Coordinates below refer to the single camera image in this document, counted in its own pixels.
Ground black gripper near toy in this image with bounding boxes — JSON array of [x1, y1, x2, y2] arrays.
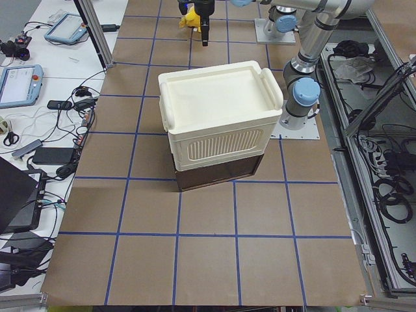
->
[[194, 0, 215, 47]]

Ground dark brown wooden drawer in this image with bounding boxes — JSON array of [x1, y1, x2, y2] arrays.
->
[[175, 154, 264, 192]]

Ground silver robot arm near toy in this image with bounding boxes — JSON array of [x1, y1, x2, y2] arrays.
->
[[268, 5, 298, 34]]

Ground silver robot arm with drawer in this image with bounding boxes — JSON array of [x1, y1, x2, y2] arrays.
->
[[258, 0, 374, 130]]

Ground yellow plush dinosaur toy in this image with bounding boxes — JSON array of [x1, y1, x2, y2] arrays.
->
[[179, 6, 201, 33]]

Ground blue teach pendant upper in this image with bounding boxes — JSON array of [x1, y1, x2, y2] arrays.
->
[[44, 13, 87, 45]]

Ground blue teach pendant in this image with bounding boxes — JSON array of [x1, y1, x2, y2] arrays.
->
[[44, 13, 87, 45], [1, 64, 44, 109]]

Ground black phone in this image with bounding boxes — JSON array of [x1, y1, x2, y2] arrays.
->
[[47, 100, 72, 111]]

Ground blue teach pendant lower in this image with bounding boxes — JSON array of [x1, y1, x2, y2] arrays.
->
[[1, 64, 44, 109]]

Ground black power adapter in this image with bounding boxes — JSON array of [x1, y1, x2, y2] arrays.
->
[[32, 147, 73, 165]]

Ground black scissors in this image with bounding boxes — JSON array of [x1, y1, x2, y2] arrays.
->
[[3, 131, 20, 147]]

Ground black laptop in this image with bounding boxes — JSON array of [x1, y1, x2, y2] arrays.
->
[[1, 159, 46, 234]]

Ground aluminium frame post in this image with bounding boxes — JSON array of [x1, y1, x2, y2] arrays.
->
[[73, 0, 114, 70]]

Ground robot base plate near box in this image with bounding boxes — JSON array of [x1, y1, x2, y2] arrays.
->
[[270, 100, 320, 140]]

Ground black cable bundle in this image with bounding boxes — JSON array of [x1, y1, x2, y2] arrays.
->
[[373, 178, 412, 225]]

